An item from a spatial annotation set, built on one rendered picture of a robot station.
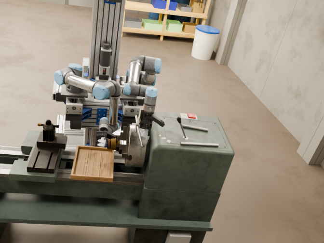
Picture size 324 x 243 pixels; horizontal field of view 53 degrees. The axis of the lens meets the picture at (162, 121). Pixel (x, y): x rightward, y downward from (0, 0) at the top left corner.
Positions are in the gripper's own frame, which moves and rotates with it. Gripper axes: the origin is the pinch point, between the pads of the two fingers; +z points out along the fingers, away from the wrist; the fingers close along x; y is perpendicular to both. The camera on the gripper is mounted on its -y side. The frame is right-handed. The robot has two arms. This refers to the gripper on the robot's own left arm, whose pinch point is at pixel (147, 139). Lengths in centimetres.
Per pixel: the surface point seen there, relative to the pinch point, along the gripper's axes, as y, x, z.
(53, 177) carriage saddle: 60, -3, 37
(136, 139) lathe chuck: 6.2, -10.6, 5.6
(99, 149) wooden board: 31, -43, 31
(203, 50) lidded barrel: -177, -535, -5
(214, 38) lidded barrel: -196, -530, -34
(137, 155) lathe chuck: 4.6, -6.7, 16.5
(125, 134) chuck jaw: 13.4, -23.3, 8.1
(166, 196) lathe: -22, -7, 49
